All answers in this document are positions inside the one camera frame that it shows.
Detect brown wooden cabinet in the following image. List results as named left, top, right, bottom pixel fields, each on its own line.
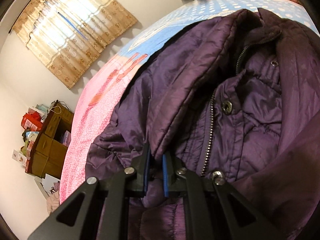
left=25, top=100, right=74, bottom=179

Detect purple puffer jacket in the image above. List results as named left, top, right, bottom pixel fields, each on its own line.
left=85, top=9, right=319, bottom=239

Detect beige patterned window curtain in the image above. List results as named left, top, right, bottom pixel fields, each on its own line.
left=12, top=0, right=137, bottom=89

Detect stacked books in cabinet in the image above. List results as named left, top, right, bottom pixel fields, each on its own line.
left=61, top=131, right=71, bottom=147

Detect pile of clothes on floor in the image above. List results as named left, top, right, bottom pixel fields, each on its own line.
left=47, top=182, right=60, bottom=215

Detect red gift box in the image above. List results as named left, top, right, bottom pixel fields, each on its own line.
left=21, top=112, right=42, bottom=132

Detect white greeting card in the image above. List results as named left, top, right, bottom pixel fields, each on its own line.
left=12, top=150, right=27, bottom=167

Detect pink and blue bedspread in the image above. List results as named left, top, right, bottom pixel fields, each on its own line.
left=60, top=0, right=319, bottom=202

